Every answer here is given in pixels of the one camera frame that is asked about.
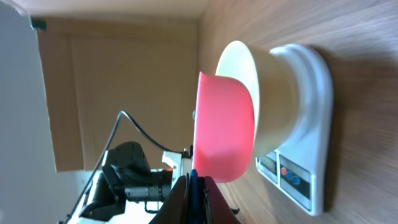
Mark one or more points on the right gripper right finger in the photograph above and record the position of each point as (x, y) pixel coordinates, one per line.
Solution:
(220, 211)

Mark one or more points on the white bowl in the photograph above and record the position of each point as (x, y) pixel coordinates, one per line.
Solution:
(273, 90)

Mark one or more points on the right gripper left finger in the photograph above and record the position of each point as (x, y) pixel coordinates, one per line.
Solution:
(175, 208)

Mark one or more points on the pink scoop blue handle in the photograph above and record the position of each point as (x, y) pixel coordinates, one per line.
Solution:
(223, 136)

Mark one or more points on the white digital kitchen scale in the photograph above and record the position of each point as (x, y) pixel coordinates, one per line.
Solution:
(298, 166)

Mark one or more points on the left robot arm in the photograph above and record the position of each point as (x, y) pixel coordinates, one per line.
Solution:
(125, 176)

